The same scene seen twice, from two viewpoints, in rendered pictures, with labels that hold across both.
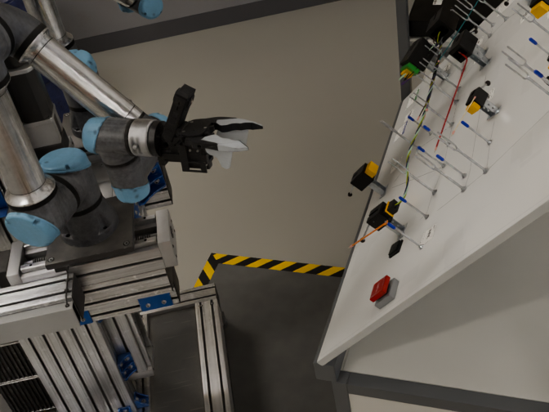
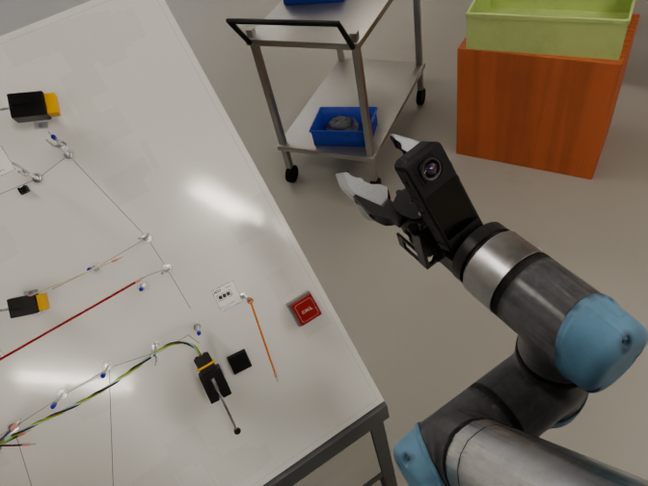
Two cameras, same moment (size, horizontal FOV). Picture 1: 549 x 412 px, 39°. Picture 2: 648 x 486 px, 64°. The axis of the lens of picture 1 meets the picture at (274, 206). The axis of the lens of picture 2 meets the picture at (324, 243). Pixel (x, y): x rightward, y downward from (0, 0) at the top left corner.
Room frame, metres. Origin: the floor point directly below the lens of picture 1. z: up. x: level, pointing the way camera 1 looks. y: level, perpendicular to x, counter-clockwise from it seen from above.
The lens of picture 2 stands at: (1.63, 0.31, 1.98)
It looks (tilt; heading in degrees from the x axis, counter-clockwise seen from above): 47 degrees down; 224
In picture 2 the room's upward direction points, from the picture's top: 15 degrees counter-clockwise
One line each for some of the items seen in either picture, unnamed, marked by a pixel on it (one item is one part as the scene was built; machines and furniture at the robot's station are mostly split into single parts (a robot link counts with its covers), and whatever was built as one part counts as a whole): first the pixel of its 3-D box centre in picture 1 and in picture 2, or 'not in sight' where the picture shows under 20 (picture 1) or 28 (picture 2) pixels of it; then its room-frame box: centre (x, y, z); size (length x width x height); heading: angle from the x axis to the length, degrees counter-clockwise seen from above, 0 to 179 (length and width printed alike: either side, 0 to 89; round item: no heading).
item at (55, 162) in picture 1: (68, 178); not in sight; (1.55, 0.48, 1.33); 0.13 x 0.12 x 0.14; 156
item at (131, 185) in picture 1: (131, 170); (538, 384); (1.34, 0.28, 1.46); 0.11 x 0.08 x 0.11; 156
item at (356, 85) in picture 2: not in sight; (344, 67); (-0.49, -1.25, 0.53); 1.12 x 0.65 x 1.05; 5
